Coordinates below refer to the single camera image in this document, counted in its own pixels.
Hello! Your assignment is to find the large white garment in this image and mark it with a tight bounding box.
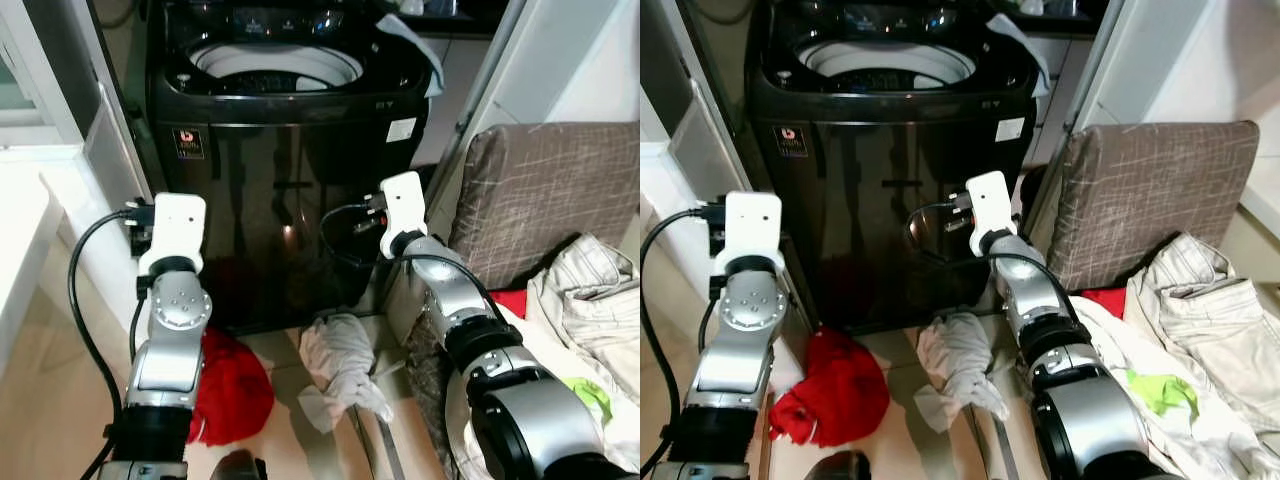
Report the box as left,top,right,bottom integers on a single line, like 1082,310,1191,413
445,298,641,480
1070,295,1280,480

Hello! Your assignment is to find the black top-load washing machine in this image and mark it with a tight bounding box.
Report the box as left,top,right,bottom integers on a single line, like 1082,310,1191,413
145,0,446,336
745,0,1041,331

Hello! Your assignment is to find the white ledge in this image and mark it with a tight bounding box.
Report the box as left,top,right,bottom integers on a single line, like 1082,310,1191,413
0,145,111,376
640,140,721,301

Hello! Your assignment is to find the small green cloth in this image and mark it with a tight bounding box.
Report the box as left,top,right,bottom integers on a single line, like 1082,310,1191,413
562,377,613,421
1128,368,1199,419

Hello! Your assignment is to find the red garment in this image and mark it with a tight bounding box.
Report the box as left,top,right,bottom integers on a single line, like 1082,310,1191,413
768,325,891,448
190,325,276,446

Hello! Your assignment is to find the grey-white cloth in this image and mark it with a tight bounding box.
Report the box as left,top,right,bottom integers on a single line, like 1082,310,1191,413
375,12,446,99
985,12,1051,99

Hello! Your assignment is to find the black robot foot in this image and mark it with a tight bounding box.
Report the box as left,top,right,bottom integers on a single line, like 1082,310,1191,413
805,450,871,480
210,450,266,480

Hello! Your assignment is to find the crumpled white cloth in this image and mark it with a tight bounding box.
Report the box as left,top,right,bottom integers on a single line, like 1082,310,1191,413
298,313,396,433
915,312,1011,433

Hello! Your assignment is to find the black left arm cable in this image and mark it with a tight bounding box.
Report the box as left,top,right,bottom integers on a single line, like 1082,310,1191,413
640,205,726,480
67,205,151,480

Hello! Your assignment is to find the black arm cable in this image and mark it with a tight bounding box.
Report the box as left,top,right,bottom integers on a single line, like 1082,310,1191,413
67,205,151,480
640,205,726,480
905,200,1086,321
318,200,506,321

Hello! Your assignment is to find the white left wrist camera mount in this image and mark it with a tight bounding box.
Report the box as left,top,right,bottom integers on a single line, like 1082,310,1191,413
712,191,784,276
138,193,208,276

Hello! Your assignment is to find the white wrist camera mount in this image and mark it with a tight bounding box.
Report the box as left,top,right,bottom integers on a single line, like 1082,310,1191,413
138,193,208,276
380,171,429,259
965,170,1019,256
712,191,784,276

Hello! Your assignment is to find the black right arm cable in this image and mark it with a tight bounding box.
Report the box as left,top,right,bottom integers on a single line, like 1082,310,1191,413
318,200,506,321
905,200,1086,321

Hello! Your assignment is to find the grey sliding door frame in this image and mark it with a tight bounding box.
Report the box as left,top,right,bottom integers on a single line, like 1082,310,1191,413
1020,0,1126,231
430,0,531,231

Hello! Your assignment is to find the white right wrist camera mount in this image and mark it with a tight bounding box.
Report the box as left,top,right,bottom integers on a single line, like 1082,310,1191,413
380,171,429,259
965,170,1019,256

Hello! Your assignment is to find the window with white frame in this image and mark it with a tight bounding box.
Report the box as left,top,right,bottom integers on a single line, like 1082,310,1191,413
0,0,86,151

